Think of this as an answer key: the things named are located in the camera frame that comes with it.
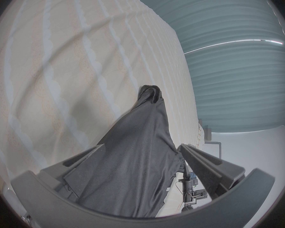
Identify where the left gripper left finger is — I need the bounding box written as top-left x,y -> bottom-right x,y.
40,143 -> 107,201

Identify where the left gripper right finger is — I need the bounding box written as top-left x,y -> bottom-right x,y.
177,143 -> 246,198

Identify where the black T-shirt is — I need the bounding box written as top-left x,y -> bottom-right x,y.
78,85 -> 188,218

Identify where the bed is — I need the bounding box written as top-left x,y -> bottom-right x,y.
0,0 -> 222,219

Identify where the white printed pillow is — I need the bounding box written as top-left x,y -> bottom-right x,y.
195,124 -> 206,149

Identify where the grey bedside table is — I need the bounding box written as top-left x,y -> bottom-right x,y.
199,118 -> 212,141

